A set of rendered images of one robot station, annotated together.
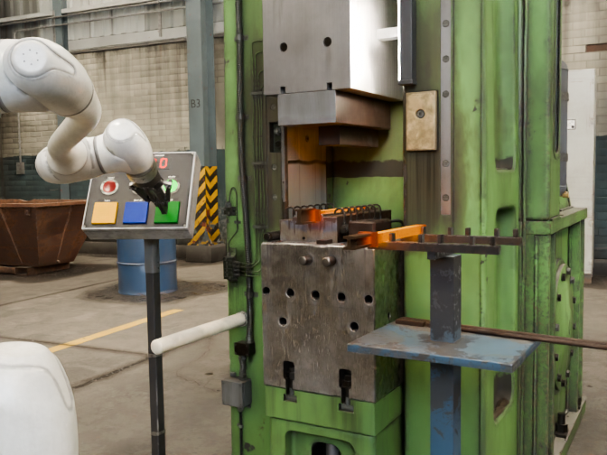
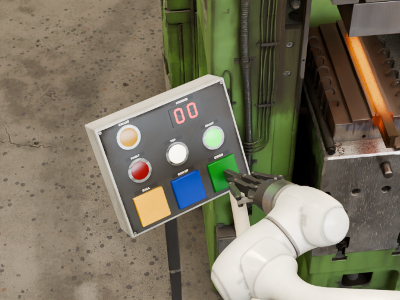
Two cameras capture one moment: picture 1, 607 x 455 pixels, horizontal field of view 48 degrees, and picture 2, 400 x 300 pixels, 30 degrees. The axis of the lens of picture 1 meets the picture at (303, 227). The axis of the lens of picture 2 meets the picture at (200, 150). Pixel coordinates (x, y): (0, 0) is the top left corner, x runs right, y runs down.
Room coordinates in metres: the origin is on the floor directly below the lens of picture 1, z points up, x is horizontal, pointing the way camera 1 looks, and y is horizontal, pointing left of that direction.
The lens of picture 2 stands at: (1.15, 1.15, 2.38)
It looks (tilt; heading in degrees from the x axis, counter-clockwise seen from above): 47 degrees down; 326
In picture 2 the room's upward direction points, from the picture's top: 2 degrees counter-clockwise
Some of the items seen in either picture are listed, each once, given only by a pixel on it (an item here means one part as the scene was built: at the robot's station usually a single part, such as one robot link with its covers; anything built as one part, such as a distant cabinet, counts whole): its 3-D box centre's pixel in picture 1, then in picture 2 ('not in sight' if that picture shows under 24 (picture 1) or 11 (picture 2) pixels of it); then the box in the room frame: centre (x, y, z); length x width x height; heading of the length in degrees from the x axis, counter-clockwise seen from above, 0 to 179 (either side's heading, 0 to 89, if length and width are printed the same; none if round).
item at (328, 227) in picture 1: (339, 223); (352, 75); (2.24, -0.12, 0.96); 0.42 x 0.20 x 0.09; 150
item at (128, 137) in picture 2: not in sight; (128, 137); (2.23, 0.62, 1.16); 0.05 x 0.03 x 0.04; 60
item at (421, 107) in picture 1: (421, 121); not in sight; (2.02, -0.35, 1.27); 0.09 x 0.02 x 0.17; 60
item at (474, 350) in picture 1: (445, 342); not in sight; (1.66, -0.35, 0.70); 0.40 x 0.30 x 0.02; 59
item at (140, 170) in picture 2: (109, 187); (139, 170); (2.19, 0.62, 1.09); 0.05 x 0.03 x 0.04; 60
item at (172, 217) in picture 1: (167, 212); (223, 172); (2.13, 0.43, 1.01); 0.07 x 0.05 x 0.07; 85
